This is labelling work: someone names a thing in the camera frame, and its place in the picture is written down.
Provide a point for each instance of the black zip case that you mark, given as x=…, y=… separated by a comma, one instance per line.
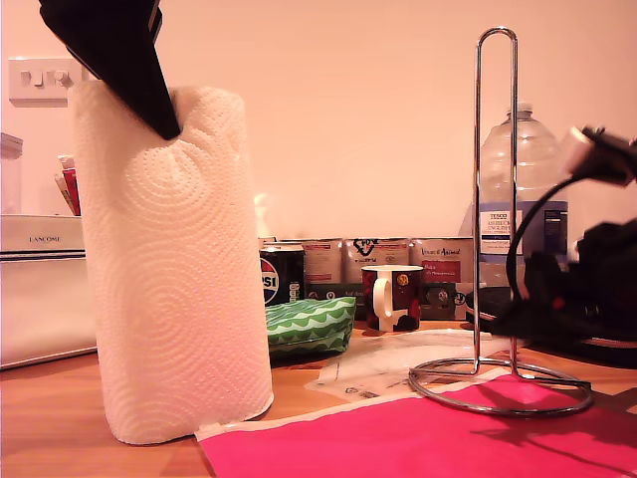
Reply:
x=617, y=358

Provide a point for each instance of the pink zip bag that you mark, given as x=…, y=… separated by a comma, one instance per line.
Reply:
x=398, y=438

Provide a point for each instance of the white double light switch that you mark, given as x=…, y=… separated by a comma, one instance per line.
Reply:
x=30, y=94

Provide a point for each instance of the frosted plastic bag with script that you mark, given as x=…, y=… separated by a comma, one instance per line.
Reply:
x=423, y=348

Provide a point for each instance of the green wave pattern pouch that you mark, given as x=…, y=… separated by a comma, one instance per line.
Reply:
x=308, y=323

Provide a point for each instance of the red tube with white cap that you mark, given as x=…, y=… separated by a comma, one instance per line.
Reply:
x=72, y=194

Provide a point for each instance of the white Lancome cosmetic case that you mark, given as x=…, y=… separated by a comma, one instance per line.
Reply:
x=40, y=299

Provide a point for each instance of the black Pepsi can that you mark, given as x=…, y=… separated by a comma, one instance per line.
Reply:
x=286, y=279

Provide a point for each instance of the silver tin with red label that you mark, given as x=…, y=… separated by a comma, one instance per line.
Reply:
x=321, y=264

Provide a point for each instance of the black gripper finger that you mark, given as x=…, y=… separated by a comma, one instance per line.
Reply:
x=119, y=55
x=537, y=318

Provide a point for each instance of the white slim tube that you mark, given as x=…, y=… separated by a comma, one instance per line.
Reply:
x=61, y=196

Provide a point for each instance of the white paper towel roll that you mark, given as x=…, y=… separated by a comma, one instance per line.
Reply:
x=174, y=279

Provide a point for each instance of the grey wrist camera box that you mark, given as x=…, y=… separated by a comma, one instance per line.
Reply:
x=579, y=149

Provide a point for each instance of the clear plastic bag printed text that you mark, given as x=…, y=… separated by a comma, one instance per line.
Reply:
x=348, y=383

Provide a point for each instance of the large clear water bottle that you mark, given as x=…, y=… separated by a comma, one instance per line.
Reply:
x=527, y=164

